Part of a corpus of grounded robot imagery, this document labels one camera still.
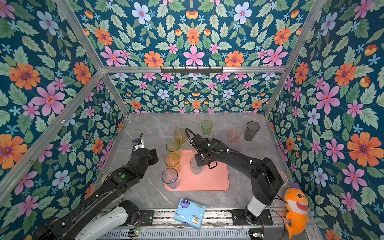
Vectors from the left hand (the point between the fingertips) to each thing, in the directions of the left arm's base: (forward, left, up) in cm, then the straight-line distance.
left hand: (154, 148), depth 77 cm
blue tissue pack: (-29, -18, -14) cm, 37 cm away
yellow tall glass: (-3, -8, -9) cm, 12 cm away
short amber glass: (+16, -12, -11) cm, 22 cm away
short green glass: (+26, -30, -16) cm, 43 cm away
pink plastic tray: (-12, -33, -19) cm, 40 cm away
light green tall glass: (+5, -8, -7) cm, 12 cm away
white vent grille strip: (-36, -12, -20) cm, 43 cm away
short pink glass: (+19, -50, -19) cm, 56 cm away
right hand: (-4, -25, -10) cm, 27 cm away
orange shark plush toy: (-28, -69, -11) cm, 75 cm away
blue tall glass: (-12, -8, -9) cm, 17 cm away
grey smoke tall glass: (+14, -58, -5) cm, 60 cm away
